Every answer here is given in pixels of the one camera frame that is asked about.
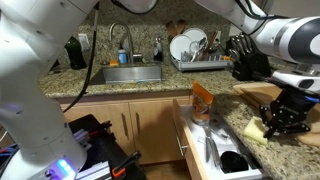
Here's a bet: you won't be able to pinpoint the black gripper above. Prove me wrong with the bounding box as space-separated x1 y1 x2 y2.
259 88 317 140

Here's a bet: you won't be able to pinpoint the yellow sponge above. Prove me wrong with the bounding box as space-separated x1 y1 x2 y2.
242 115 270 147

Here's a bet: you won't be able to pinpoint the orange food packet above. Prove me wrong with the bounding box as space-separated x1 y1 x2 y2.
191 80 216 125

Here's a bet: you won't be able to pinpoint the large wooden cutting board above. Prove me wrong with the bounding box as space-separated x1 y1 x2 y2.
232 81 320 148

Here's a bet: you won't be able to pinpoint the black bowl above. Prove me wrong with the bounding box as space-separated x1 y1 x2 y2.
220 150 251 175

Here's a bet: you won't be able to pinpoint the clear bag of cutlery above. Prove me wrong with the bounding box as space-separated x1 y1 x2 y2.
198 113 238 169

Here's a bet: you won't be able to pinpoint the black knife block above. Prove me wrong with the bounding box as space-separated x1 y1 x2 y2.
225 33 272 82

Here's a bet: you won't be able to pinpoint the grey dish rack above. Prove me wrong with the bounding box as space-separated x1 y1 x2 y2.
170 49 235 73

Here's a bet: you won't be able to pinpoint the small white plate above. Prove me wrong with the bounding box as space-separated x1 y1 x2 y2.
182 27 208 44

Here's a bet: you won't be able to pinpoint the large white plate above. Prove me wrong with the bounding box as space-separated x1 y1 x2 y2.
168 33 194 63

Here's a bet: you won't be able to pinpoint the wooden cabinet doors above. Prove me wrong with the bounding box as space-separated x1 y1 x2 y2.
60 95 192 167

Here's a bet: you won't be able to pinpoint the wooden spoon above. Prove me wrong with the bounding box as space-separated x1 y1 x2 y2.
176 19 187 36
165 20 178 38

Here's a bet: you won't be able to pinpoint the stainless steel sink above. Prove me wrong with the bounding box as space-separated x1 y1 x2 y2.
88 64 165 87

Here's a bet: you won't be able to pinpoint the blue soap pump bottle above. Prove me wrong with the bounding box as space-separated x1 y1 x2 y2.
117 42 129 65

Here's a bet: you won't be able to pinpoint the curved steel faucet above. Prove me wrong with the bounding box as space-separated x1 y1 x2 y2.
108 21 136 65

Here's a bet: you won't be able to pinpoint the black equipment cart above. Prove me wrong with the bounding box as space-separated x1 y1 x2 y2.
67 114 148 180

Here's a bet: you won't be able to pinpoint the green glass bottle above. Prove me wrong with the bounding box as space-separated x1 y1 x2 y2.
64 35 88 71

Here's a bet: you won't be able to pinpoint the wooden drawer with metal handle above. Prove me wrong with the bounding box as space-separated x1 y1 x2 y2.
171 97 265 180

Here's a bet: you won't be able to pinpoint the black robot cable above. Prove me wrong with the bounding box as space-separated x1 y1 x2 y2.
62 2 102 114

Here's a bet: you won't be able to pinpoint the white wall outlet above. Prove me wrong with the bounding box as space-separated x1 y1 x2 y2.
77 32 91 51

